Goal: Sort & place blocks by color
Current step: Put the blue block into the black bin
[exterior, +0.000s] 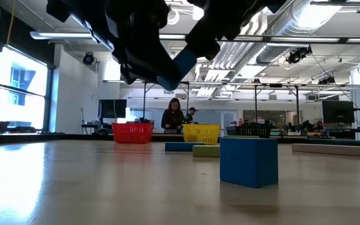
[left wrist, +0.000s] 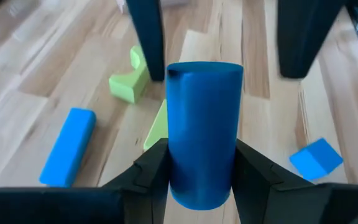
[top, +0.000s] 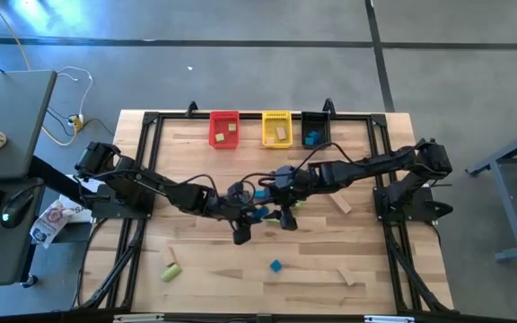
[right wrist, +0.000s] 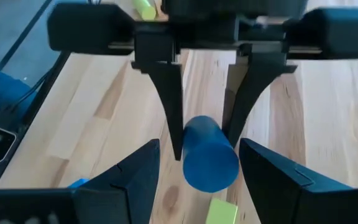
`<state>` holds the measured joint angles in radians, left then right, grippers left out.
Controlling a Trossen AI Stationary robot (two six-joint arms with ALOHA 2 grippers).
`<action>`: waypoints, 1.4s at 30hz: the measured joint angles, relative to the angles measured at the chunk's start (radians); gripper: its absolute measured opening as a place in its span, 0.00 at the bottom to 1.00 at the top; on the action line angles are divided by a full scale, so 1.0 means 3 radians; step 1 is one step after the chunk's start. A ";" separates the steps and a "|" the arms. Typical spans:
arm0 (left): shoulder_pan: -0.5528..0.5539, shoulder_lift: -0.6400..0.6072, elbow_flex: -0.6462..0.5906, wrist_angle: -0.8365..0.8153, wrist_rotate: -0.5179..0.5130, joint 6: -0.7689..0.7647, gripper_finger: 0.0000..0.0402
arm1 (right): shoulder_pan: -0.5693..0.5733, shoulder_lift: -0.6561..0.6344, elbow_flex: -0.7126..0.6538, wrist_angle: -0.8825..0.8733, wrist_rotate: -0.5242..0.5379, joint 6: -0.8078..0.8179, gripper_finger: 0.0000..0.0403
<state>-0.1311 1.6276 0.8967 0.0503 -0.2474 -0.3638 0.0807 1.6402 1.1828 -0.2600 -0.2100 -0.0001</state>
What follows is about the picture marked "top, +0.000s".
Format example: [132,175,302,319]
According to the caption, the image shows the yellow power plug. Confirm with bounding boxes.
[68,114,85,135]

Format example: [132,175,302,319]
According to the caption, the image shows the long natural wood block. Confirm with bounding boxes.
[329,192,353,215]

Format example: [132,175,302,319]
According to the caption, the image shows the light grey desk panel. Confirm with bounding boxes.
[0,70,58,181]

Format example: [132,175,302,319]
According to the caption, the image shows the black floor cable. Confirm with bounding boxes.
[45,106,115,138]

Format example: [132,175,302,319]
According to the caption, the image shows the thin natural wood block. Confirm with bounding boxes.
[162,246,178,268]

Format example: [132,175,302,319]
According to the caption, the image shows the red plastic basket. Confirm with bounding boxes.
[207,109,241,150]

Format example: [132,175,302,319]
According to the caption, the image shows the crumpled snack bag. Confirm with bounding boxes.
[29,199,74,249]

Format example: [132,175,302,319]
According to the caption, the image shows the black aluminium table frame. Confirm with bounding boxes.
[72,109,455,315]

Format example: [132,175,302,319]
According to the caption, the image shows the black plastic basket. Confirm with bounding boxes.
[301,109,334,150]

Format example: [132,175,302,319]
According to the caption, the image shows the black cable bundle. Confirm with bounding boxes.
[73,218,147,310]
[381,223,451,314]

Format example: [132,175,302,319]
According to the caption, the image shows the grey metal table frame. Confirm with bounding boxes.
[464,124,517,263]

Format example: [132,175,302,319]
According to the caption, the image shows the white floor cable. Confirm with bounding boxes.
[56,65,94,120]

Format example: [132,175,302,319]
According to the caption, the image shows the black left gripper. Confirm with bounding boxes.
[220,181,271,247]

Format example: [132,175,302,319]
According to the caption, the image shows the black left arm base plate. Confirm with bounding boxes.
[91,183,156,220]

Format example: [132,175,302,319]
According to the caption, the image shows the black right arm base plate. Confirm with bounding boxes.
[372,186,455,223]

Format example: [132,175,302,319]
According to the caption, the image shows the green cylinder block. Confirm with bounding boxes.
[161,263,183,284]

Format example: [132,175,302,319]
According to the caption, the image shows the silver edge bracket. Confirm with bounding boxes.
[113,313,165,323]
[364,315,416,323]

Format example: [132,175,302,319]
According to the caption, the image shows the white printed box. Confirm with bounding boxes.
[58,176,102,224]

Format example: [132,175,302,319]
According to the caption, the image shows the yellow floor cable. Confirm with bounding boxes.
[0,0,80,147]

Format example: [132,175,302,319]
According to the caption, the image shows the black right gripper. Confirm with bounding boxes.
[267,164,317,232]

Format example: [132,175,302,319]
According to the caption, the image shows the yellow plastic basket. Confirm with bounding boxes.
[261,109,294,150]

